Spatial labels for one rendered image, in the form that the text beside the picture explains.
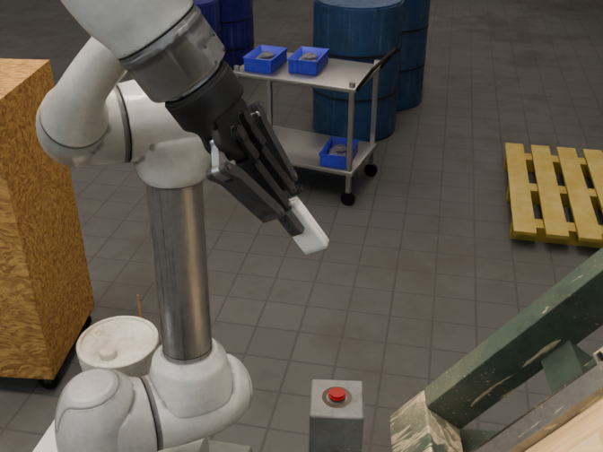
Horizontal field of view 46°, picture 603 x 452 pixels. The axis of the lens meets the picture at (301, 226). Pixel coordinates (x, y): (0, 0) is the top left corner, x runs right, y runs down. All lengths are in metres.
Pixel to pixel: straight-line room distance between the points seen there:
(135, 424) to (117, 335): 1.37
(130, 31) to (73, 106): 0.36
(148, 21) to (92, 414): 0.91
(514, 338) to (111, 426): 0.83
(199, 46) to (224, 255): 3.21
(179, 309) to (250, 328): 1.98
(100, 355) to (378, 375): 1.16
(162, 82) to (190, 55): 0.04
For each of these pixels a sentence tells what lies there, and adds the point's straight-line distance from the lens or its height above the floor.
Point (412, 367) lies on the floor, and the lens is 3.16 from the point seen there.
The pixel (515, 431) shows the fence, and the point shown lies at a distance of 1.46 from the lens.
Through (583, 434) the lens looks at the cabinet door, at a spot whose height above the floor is 1.14.
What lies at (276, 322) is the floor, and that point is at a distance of 3.36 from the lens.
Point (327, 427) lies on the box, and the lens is 1.64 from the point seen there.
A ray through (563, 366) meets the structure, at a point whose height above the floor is 1.10.
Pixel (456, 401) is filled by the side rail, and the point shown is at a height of 0.93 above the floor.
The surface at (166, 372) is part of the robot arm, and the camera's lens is 1.44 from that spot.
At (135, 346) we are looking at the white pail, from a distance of 2.74.
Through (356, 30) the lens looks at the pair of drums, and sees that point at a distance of 4.85.
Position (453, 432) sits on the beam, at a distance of 1.72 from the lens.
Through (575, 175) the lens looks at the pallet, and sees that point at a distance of 4.72.
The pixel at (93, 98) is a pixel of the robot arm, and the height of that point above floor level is 1.75.
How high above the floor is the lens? 2.09
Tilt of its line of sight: 31 degrees down
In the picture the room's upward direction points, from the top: straight up
